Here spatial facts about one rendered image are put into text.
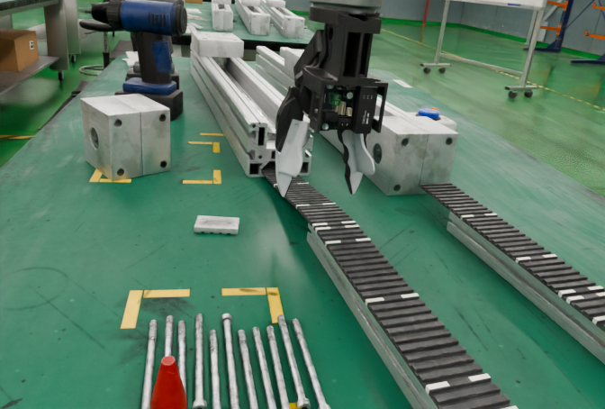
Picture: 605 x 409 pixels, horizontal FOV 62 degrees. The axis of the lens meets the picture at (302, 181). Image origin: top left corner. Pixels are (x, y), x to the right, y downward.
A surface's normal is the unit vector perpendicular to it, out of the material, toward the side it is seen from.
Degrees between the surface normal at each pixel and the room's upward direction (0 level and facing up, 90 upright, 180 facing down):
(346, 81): 90
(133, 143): 90
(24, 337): 0
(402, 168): 90
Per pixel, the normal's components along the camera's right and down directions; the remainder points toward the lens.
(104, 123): -0.74, 0.19
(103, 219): 0.09, -0.92
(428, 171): 0.30, 0.38
